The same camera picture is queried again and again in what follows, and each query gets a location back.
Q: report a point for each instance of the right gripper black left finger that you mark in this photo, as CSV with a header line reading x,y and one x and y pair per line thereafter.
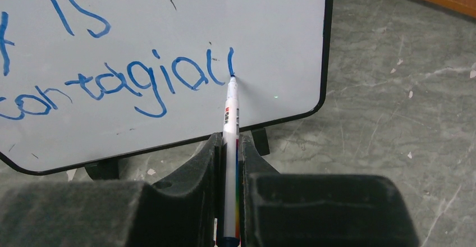
x,y
178,210

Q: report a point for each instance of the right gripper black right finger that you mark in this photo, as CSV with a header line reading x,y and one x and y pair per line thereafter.
x,y
282,209

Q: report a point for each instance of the white blue marker pen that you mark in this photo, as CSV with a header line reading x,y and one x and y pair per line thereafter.
x,y
228,230

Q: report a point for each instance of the small whiteboard black frame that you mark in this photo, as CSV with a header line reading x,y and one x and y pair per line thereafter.
x,y
86,80

